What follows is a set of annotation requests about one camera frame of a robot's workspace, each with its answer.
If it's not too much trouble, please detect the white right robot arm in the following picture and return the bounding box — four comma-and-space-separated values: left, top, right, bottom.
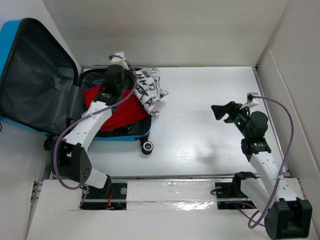
211, 101, 313, 240

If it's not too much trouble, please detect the black and white striped garment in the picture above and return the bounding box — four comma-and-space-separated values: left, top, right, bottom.
111, 124, 135, 135

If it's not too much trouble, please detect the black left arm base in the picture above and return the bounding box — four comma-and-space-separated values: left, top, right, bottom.
80, 182, 128, 211

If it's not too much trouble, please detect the blue hard-shell suitcase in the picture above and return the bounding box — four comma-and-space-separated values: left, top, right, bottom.
0, 17, 154, 155

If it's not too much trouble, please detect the newspaper print garment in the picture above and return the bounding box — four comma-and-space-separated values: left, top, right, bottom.
134, 67, 169, 117

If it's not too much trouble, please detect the red polo shirt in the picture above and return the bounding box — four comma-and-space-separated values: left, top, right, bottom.
84, 86, 150, 132

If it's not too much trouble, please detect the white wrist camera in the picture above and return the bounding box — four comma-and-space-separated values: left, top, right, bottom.
109, 51, 127, 68
240, 92, 259, 109

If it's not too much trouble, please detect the aluminium mounting rail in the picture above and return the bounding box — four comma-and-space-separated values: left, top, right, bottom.
48, 174, 291, 181

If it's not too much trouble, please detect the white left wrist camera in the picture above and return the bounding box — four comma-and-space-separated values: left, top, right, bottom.
109, 51, 127, 68

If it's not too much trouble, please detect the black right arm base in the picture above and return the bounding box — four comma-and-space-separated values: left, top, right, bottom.
210, 182, 256, 210

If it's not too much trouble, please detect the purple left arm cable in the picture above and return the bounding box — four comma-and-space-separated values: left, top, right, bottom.
52, 56, 138, 208

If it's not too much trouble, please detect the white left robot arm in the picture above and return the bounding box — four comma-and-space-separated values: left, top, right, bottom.
52, 61, 137, 199

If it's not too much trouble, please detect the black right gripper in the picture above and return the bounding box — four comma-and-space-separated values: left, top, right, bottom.
210, 101, 251, 139

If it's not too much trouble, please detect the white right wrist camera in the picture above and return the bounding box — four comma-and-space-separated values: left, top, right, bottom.
240, 92, 259, 109

